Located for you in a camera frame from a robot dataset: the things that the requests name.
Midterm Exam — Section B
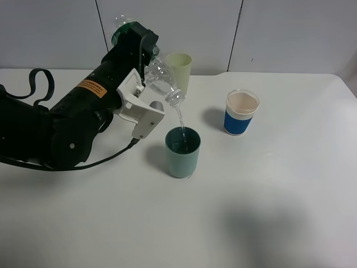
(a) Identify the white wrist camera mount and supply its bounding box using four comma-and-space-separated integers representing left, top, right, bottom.
114, 69, 165, 140

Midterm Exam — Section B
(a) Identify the clear plastic water bottle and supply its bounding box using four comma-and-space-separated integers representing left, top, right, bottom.
110, 15, 185, 109

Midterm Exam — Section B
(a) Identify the blue sleeved glass cup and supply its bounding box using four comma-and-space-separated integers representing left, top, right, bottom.
224, 89, 259, 136

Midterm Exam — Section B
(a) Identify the pale yellow plastic cup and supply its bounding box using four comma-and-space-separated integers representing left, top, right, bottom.
165, 53, 192, 95

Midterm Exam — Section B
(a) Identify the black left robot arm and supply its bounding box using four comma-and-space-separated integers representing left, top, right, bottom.
1, 22, 158, 171

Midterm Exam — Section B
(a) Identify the teal green plastic cup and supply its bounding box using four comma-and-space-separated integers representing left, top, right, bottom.
165, 127, 201, 178

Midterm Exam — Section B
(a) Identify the black camera cable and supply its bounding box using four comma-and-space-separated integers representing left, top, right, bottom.
0, 137, 139, 170

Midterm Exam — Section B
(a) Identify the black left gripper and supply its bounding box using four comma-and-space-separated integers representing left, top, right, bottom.
50, 22, 159, 117

